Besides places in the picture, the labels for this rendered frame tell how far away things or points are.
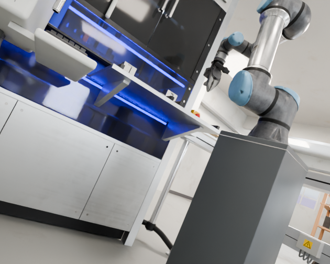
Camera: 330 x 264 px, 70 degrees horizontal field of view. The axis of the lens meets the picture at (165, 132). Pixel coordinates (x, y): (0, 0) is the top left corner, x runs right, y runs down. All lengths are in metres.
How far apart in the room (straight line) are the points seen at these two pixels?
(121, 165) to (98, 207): 0.28
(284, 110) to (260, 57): 0.21
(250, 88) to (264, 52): 0.17
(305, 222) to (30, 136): 9.26
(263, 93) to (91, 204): 1.13
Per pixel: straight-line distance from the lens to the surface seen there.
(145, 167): 1.59
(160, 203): 1.91
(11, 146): 1.40
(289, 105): 0.96
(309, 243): 1.74
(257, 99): 0.89
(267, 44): 1.02
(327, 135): 7.06
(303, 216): 9.88
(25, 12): 0.87
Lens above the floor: 0.58
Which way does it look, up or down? 7 degrees up
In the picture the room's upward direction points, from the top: 24 degrees clockwise
